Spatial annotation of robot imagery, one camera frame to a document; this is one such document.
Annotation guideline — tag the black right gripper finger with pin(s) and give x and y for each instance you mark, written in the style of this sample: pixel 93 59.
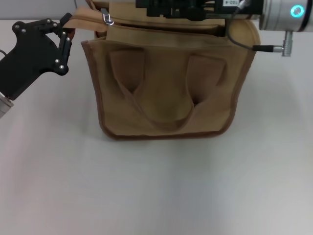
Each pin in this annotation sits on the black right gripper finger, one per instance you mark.
pixel 166 8

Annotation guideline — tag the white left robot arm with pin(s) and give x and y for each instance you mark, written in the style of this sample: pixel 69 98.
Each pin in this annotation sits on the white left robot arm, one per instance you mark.
pixel 3 105

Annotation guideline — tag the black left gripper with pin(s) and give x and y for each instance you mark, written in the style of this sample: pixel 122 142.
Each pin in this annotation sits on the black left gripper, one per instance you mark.
pixel 29 56

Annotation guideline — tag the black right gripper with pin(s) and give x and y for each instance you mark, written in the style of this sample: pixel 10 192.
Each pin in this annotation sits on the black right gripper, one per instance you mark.
pixel 244 9

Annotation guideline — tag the khaki fabric food bag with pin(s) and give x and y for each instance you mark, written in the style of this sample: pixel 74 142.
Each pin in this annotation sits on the khaki fabric food bag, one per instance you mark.
pixel 166 73

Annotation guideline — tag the silver zipper pull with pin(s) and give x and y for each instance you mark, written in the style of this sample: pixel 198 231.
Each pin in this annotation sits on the silver zipper pull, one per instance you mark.
pixel 106 17

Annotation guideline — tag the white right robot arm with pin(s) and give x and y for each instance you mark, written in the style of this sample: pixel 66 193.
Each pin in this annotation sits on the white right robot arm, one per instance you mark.
pixel 278 14

